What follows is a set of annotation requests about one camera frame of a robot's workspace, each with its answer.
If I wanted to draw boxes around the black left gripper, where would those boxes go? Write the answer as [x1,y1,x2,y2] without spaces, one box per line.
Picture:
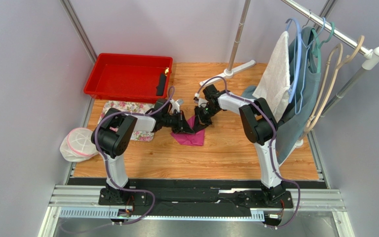
[162,110,195,135]

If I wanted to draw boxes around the magenta paper napkin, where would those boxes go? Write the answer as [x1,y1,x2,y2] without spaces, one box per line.
[170,129,205,146]

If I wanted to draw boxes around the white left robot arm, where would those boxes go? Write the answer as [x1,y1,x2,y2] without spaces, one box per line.
[91,99,195,204]

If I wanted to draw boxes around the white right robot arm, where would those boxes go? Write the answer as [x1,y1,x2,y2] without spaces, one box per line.
[193,85,285,205]

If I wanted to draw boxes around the black object in tray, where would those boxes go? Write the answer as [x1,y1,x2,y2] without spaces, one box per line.
[156,67,169,96]

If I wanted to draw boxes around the floral cloth mat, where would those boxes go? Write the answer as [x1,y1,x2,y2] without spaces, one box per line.
[98,100,154,142]

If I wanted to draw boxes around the red plastic tray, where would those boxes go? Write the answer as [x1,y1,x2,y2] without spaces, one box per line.
[83,53,173,103]

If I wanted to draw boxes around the white towel on hanger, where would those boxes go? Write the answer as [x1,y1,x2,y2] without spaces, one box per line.
[252,31,291,121]

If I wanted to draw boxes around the blue clothes hanger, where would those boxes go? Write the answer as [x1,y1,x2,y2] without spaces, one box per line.
[286,18,321,117]

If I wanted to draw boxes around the white mesh laundry bag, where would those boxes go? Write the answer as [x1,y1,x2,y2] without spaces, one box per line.
[59,127,99,162]

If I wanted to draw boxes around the teal garment on hanger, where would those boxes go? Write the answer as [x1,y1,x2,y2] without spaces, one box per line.
[242,32,321,164]

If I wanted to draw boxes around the beige clothes hanger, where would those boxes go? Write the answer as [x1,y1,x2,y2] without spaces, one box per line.
[307,35,365,132]
[301,43,344,139]

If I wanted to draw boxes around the green clothes hanger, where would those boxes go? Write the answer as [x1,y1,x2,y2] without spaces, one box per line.
[311,17,335,71]

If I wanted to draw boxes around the metal clothes rack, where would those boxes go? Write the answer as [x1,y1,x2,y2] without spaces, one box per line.
[199,0,379,149]

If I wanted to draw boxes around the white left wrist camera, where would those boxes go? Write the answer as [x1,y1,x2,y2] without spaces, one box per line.
[169,99,184,114]

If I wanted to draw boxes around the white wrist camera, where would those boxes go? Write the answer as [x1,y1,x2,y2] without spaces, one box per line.
[193,93,208,108]
[169,99,184,114]

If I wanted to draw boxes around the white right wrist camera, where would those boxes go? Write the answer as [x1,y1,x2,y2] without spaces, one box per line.
[193,93,208,108]

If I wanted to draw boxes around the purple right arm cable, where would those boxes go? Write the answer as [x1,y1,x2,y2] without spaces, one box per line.
[196,76,302,230]

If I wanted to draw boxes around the black table edge rail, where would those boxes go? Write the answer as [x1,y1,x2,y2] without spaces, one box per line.
[45,177,348,222]

